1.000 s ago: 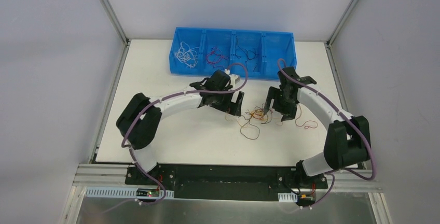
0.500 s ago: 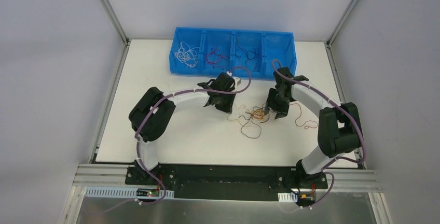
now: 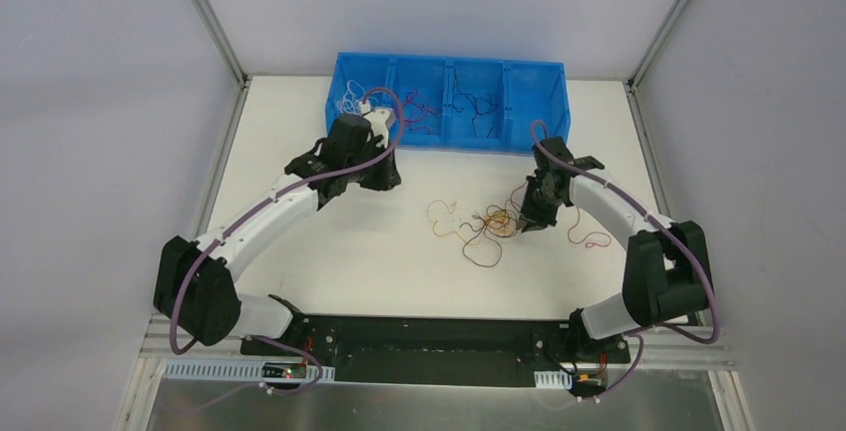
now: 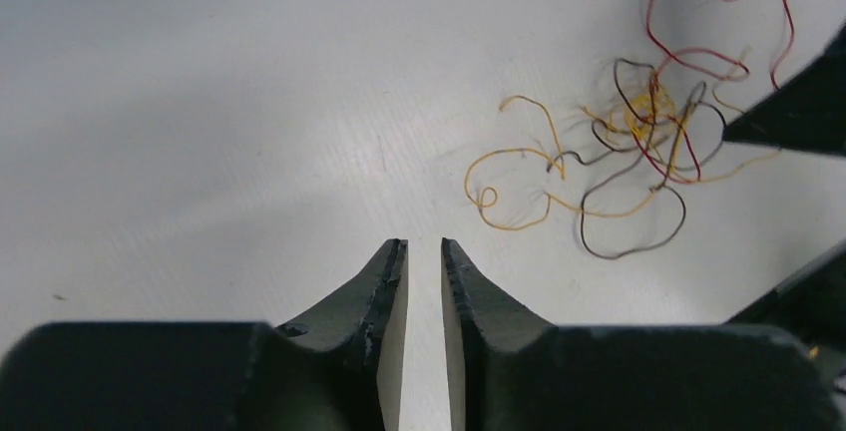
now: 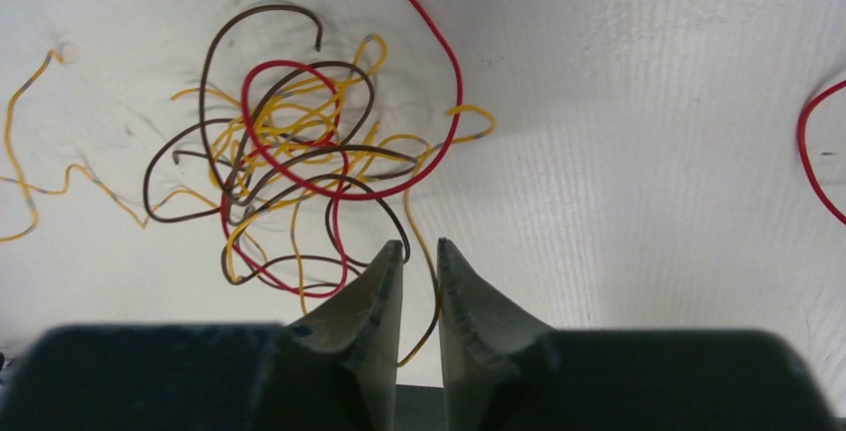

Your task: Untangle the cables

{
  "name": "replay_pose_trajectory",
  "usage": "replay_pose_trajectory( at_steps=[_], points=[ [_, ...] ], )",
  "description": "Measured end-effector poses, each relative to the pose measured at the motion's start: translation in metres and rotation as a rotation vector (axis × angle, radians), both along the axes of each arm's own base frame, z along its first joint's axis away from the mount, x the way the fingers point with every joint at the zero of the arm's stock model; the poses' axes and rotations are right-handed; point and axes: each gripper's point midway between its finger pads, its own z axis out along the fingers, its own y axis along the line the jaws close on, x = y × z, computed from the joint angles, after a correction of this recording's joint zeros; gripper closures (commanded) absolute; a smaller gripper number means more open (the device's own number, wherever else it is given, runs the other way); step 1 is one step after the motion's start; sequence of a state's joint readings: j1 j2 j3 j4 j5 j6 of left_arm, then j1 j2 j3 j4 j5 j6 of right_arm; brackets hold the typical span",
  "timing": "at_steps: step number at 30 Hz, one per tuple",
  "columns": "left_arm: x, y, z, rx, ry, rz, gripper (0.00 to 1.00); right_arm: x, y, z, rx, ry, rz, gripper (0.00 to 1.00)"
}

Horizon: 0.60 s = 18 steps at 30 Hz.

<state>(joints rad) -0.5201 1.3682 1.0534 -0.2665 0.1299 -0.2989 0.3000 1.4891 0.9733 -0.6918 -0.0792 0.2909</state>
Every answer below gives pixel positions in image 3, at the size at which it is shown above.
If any red orange wire bundle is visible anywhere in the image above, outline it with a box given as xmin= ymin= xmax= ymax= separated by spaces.
xmin=426 ymin=183 xmax=530 ymax=269

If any white wire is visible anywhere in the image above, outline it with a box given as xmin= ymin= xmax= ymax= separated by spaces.
xmin=335 ymin=77 xmax=368 ymax=119

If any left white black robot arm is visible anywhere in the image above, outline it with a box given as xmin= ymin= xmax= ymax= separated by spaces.
xmin=153 ymin=108 xmax=401 ymax=356

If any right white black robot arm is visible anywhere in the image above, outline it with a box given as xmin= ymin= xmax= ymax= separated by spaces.
xmin=517 ymin=137 xmax=714 ymax=361

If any blue four-compartment plastic bin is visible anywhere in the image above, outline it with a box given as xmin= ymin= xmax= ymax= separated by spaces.
xmin=324 ymin=52 xmax=571 ymax=155

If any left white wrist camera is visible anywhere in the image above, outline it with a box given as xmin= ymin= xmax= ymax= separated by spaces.
xmin=359 ymin=101 xmax=396 ymax=148

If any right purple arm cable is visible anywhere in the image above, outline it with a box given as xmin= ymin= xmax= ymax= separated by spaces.
xmin=530 ymin=120 xmax=723 ymax=346

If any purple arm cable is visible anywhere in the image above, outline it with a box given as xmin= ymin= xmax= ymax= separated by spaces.
xmin=169 ymin=87 xmax=406 ymax=356
xmin=530 ymin=120 xmax=723 ymax=346

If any right white slotted cable duct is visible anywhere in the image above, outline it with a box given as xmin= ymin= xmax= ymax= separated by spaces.
xmin=534 ymin=370 xmax=573 ymax=390

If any white slotted cable duct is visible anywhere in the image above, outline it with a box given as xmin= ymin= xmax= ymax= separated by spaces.
xmin=163 ymin=359 xmax=335 ymax=385
xmin=534 ymin=370 xmax=573 ymax=390

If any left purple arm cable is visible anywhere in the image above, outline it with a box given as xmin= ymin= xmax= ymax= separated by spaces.
xmin=169 ymin=87 xmax=406 ymax=356

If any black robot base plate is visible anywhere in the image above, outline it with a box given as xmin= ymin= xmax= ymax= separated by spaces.
xmin=240 ymin=310 xmax=631 ymax=388

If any left white slotted cable duct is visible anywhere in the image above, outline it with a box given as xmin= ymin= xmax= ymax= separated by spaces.
xmin=163 ymin=359 xmax=335 ymax=385

